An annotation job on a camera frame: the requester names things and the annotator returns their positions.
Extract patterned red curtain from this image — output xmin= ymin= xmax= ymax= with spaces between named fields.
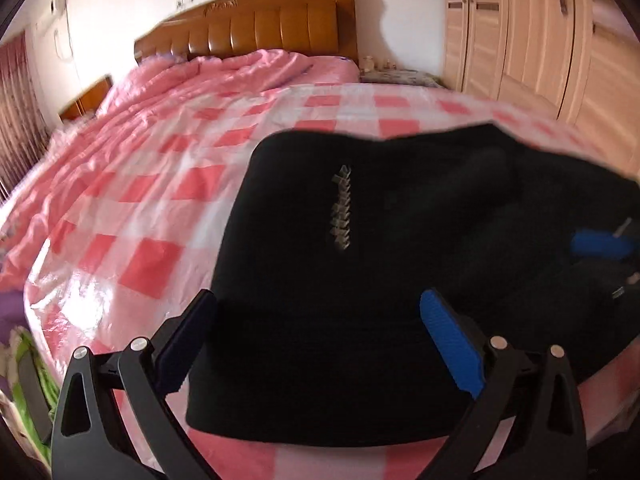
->
xmin=0 ymin=30 xmax=48 ymax=206

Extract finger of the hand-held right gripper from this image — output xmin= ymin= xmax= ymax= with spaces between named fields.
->
xmin=612 ymin=272 xmax=640 ymax=302
xmin=572 ymin=217 xmax=636 ymax=262

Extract dark tablet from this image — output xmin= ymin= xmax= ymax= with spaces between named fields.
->
xmin=17 ymin=357 xmax=51 ymax=443

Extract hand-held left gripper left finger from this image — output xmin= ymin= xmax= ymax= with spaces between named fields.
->
xmin=51 ymin=288 xmax=219 ymax=480

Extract wooden headboard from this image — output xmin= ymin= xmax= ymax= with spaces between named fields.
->
xmin=134 ymin=0 xmax=360 ymax=67

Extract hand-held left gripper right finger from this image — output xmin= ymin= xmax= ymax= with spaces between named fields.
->
xmin=415 ymin=287 xmax=587 ymax=480

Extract small items on nightstand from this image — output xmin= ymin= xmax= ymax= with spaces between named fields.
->
xmin=361 ymin=55 xmax=398 ymax=72

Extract purple cloth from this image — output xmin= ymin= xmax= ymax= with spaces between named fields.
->
xmin=0 ymin=287 xmax=31 ymax=333

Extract pink checkered bed sheet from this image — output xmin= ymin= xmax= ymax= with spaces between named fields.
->
xmin=20 ymin=80 xmax=640 ymax=480

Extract green bag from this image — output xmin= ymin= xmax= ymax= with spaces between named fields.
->
xmin=10 ymin=327 xmax=63 ymax=466

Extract black pants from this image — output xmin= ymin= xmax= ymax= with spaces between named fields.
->
xmin=185 ymin=124 xmax=640 ymax=448

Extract floral covered nightstand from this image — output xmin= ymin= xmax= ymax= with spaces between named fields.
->
xmin=359 ymin=69 xmax=443 ymax=90

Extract pink quilt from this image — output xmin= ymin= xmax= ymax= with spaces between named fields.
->
xmin=0 ymin=49 xmax=360 ymax=291

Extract light wooden wardrobe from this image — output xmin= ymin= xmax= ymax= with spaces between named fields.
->
xmin=442 ymin=0 xmax=640 ymax=146

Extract wooden nightstand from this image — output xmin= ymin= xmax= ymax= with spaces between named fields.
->
xmin=59 ymin=74 xmax=113 ymax=122

